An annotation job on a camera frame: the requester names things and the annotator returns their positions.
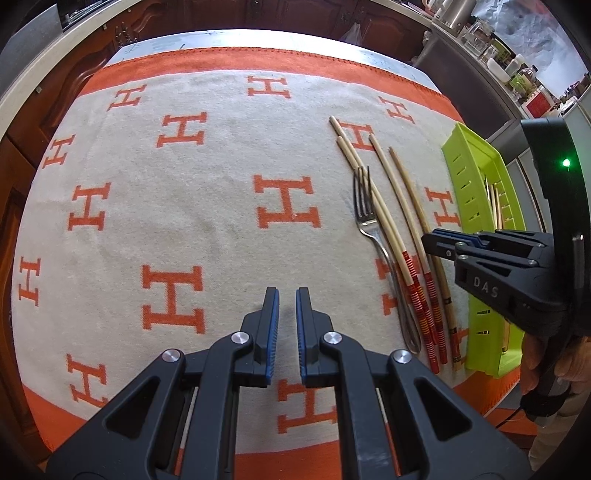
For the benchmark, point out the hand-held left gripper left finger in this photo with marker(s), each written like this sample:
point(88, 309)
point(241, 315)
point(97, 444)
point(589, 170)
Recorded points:
point(272, 337)

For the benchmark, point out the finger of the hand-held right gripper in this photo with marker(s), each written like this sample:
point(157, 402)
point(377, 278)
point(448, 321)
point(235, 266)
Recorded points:
point(443, 247)
point(508, 237)

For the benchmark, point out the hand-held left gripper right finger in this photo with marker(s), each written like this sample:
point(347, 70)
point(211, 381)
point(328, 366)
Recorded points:
point(302, 337)

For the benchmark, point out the brown wooden chopstick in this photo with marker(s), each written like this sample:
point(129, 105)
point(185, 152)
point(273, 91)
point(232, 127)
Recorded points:
point(495, 203)

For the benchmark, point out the green plastic tray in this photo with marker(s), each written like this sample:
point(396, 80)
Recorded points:
point(482, 341)

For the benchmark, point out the metal fork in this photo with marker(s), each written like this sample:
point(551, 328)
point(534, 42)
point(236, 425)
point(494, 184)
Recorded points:
point(369, 226)

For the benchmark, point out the bamboo chopstick black label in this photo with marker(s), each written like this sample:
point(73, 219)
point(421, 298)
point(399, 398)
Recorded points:
point(394, 155)

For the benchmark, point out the person's right hand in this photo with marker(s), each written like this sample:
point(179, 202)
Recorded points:
point(577, 364)

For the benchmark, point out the red can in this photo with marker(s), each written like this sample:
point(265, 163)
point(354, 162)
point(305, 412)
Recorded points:
point(540, 102)

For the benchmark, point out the orange and beige printed blanket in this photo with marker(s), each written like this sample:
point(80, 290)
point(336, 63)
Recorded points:
point(184, 221)

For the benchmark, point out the green label bottle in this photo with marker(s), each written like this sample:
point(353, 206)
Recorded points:
point(524, 81)

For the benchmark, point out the steel cabinet appliance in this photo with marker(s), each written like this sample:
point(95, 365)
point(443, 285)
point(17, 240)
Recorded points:
point(466, 78)

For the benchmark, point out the white bowl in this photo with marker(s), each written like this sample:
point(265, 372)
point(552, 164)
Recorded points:
point(498, 68)

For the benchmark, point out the hanging clear plastic bag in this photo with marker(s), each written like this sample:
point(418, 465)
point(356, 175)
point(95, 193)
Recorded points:
point(354, 33)

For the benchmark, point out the steel electric kettle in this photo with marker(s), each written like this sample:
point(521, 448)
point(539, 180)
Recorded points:
point(455, 9)

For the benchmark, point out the light blue printed tablecloth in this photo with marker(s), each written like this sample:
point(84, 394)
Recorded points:
point(277, 39)

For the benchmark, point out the clear plastic wall sheet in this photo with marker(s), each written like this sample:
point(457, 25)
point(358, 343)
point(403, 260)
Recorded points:
point(521, 27)

